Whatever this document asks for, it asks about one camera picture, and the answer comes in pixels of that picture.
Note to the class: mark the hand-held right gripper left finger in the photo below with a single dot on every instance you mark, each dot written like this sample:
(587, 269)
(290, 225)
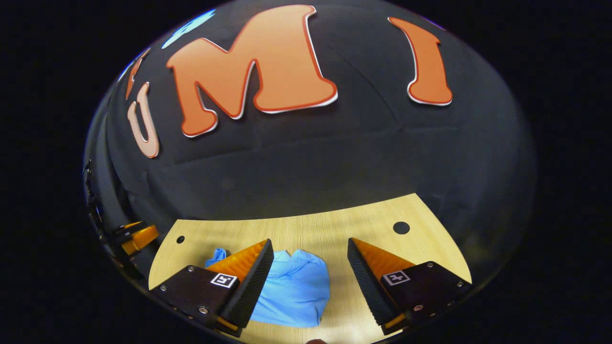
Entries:
(253, 286)

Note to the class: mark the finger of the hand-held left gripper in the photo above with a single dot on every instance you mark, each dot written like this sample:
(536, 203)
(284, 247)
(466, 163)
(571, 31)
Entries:
(125, 236)
(125, 227)

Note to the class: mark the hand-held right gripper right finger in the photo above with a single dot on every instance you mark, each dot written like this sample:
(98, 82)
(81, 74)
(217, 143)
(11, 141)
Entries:
(368, 286)

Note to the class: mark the light blue T-shirt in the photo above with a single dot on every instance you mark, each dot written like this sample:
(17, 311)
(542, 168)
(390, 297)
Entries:
(296, 291)

